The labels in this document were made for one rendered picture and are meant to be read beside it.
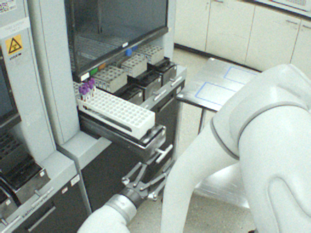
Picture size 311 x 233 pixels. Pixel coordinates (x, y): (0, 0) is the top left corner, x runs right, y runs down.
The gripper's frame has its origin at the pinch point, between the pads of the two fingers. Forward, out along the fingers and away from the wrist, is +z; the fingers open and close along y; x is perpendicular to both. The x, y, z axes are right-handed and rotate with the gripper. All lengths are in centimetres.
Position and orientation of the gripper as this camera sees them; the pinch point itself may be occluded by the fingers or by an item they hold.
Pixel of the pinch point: (161, 164)
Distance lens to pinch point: 97.0
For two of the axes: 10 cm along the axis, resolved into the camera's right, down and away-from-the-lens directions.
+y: -8.4, -3.6, 4.1
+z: 5.4, -5.0, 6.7
